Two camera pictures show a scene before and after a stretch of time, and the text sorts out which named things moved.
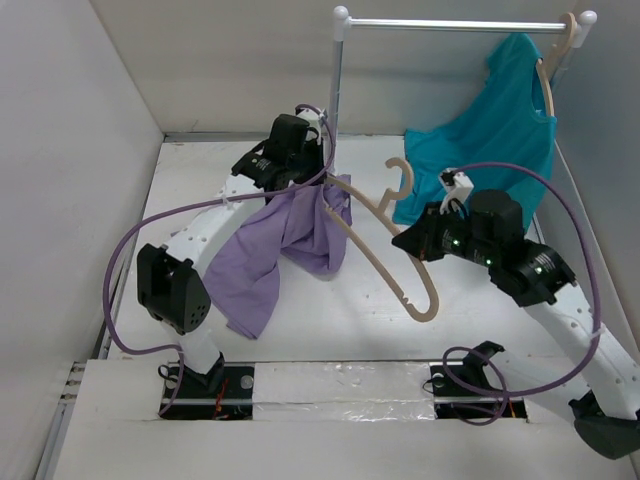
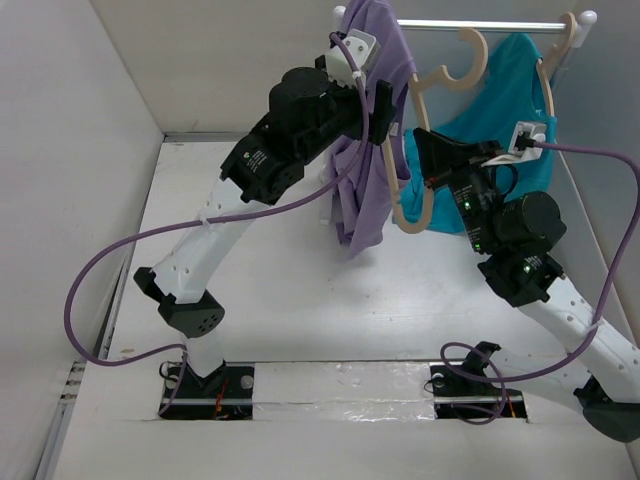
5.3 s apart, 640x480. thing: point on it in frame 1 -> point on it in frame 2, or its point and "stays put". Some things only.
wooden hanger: [399, 295] -> [417, 82]
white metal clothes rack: [343, 23] stays put
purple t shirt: [244, 277] -> [361, 198]
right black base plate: [463, 391] stays put
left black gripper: [319, 174] -> [383, 109]
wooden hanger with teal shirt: [555, 53] stays put
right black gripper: [420, 239] -> [443, 159]
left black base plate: [225, 392] stays put
